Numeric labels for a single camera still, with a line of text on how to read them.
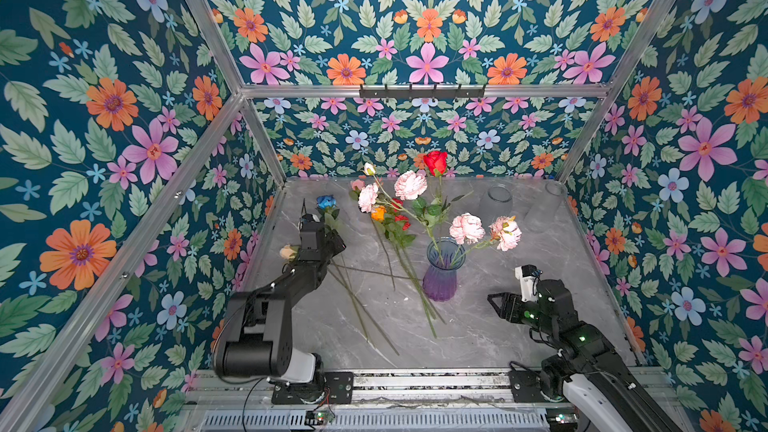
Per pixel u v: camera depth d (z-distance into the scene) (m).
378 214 1.04
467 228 0.65
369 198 0.68
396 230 1.01
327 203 0.95
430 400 0.72
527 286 0.73
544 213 1.02
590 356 0.54
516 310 0.70
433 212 0.70
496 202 0.90
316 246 0.71
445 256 0.80
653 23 0.76
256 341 0.45
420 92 0.93
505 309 0.71
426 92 0.93
